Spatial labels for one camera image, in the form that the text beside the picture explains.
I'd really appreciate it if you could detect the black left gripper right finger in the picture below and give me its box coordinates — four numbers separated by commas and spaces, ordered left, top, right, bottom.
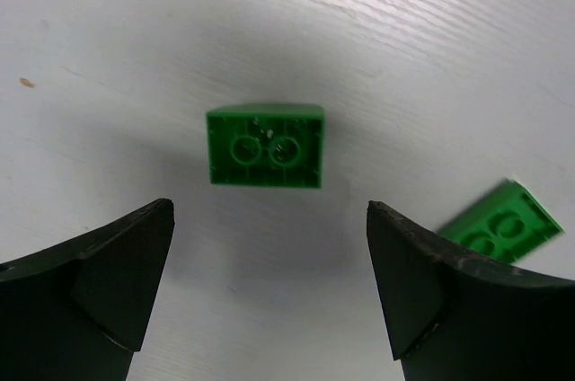
367, 201, 574, 381

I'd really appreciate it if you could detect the green 2x3 lego brick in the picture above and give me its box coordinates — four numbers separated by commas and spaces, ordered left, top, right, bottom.
206, 102, 325, 189

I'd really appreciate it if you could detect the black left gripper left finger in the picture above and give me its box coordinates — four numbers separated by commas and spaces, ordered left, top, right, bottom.
1, 199, 174, 380

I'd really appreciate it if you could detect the green lego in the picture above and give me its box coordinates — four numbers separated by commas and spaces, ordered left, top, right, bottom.
437, 180, 563, 264

